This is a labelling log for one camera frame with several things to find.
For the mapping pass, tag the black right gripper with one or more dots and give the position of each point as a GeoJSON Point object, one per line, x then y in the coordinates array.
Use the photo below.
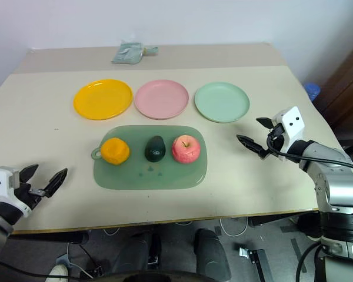
{"type": "Point", "coordinates": [276, 138]}

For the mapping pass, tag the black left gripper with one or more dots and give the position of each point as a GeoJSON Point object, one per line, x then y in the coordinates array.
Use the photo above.
{"type": "Point", "coordinates": [25, 194]}

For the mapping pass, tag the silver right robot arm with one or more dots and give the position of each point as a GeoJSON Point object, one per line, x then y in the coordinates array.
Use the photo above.
{"type": "Point", "coordinates": [341, 188]}

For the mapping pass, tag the mint green plate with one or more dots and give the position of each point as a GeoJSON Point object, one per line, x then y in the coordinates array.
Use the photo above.
{"type": "Point", "coordinates": [222, 102]}

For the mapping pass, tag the orange fruit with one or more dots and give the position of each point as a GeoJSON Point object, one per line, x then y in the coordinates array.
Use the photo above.
{"type": "Point", "coordinates": [115, 151]}

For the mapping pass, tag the yellow plate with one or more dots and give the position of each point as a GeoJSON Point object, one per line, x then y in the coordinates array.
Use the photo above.
{"type": "Point", "coordinates": [103, 100]}

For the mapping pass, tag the pink plate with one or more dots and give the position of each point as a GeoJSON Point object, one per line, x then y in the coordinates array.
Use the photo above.
{"type": "Point", "coordinates": [161, 100]}

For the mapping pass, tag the blue capped water bottle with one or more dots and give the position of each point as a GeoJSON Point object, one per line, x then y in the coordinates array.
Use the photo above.
{"type": "Point", "coordinates": [311, 91]}

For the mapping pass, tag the red apple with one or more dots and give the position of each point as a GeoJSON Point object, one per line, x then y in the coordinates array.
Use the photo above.
{"type": "Point", "coordinates": [186, 149]}

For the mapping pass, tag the brown wooden cabinet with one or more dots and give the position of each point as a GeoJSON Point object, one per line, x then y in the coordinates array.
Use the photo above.
{"type": "Point", "coordinates": [347, 97]}

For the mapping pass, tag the white shoe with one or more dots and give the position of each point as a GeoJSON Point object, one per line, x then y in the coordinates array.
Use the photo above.
{"type": "Point", "coordinates": [58, 271]}

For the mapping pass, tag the dark green avocado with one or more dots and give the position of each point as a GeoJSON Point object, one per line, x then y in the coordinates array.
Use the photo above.
{"type": "Point", "coordinates": [154, 148]}

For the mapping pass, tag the translucent green tray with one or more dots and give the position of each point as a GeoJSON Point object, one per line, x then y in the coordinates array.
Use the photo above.
{"type": "Point", "coordinates": [153, 176]}

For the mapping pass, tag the dark rounded shape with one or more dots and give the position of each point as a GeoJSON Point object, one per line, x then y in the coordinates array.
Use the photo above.
{"type": "Point", "coordinates": [135, 255]}
{"type": "Point", "coordinates": [211, 255]}

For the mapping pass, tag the black table leg foot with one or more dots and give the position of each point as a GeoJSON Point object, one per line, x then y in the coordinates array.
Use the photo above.
{"type": "Point", "coordinates": [260, 264]}

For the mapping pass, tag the small green packet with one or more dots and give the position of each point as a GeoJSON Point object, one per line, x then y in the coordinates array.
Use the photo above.
{"type": "Point", "coordinates": [151, 50]}

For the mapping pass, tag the green plastic packet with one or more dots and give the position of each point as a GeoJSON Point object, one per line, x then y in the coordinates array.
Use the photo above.
{"type": "Point", "coordinates": [126, 53]}

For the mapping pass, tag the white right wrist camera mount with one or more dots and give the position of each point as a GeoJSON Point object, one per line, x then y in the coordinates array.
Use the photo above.
{"type": "Point", "coordinates": [292, 123]}

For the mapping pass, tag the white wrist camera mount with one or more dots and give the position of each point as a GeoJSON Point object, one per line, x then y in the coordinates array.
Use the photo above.
{"type": "Point", "coordinates": [292, 123]}
{"type": "Point", "coordinates": [0, 180]}

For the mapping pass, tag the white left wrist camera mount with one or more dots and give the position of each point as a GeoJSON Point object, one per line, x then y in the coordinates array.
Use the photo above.
{"type": "Point", "coordinates": [0, 180]}

